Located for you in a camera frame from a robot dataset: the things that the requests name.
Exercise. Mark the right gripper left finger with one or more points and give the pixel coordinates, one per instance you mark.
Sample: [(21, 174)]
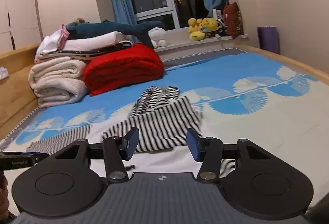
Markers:
[(115, 151)]

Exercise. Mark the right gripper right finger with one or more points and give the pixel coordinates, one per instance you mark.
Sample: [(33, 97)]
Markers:
[(208, 151)]

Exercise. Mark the black white striped garment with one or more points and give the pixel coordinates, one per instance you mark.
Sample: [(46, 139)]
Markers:
[(162, 115)]

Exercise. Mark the white folded clothes stack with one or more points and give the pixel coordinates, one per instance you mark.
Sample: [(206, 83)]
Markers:
[(58, 45)]

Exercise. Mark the striped cloth piece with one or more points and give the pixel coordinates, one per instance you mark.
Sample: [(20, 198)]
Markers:
[(53, 144)]

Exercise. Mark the blue white patterned bedspread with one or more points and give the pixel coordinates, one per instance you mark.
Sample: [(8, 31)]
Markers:
[(238, 95)]

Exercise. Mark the red folded blanket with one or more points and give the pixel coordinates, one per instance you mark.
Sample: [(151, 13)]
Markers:
[(129, 66)]

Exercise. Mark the cream folded blanket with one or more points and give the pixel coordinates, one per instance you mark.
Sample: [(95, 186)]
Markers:
[(58, 81)]

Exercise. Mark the white round plush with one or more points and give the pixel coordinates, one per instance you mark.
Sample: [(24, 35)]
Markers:
[(158, 37)]

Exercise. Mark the yellow plush toy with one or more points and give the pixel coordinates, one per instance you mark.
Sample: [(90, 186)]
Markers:
[(203, 28)]

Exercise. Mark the blue shark plush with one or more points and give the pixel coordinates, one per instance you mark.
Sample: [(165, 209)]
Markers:
[(90, 30)]

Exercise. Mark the purple bin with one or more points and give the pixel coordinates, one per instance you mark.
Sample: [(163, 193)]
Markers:
[(268, 39)]

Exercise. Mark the dark red cushion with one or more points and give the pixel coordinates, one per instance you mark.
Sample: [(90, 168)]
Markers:
[(233, 20)]

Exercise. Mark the wooden bed frame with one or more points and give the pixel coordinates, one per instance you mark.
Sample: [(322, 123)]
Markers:
[(18, 100)]

